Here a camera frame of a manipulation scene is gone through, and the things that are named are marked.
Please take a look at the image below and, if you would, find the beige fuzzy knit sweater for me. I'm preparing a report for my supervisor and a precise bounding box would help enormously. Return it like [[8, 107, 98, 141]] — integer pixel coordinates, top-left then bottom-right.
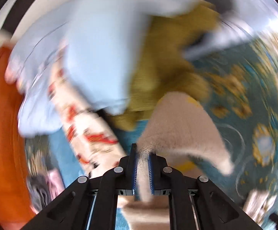
[[121, 92, 234, 229]]

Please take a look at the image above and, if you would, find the white car print pajama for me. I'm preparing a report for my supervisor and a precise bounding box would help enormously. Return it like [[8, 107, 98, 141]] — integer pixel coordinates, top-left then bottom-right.
[[48, 53, 126, 178]]

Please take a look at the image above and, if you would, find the pink folded garment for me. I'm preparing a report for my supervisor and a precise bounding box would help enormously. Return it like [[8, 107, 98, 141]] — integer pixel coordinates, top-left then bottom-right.
[[47, 168, 65, 200]]

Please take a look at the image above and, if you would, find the dark grey folded garment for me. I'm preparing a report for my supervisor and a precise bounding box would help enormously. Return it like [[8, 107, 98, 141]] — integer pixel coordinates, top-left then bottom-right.
[[26, 175, 51, 214]]

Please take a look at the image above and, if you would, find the olive green knit garment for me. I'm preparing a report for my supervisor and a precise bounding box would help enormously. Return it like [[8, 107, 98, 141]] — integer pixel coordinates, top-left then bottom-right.
[[110, 0, 219, 131]]

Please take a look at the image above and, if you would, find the light blue pillow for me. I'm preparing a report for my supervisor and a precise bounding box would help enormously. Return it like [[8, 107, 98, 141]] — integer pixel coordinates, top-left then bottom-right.
[[64, 0, 149, 115]]

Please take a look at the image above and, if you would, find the light blue patterned quilt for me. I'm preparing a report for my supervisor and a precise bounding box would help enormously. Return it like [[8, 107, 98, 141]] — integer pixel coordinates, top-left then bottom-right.
[[5, 0, 278, 136]]

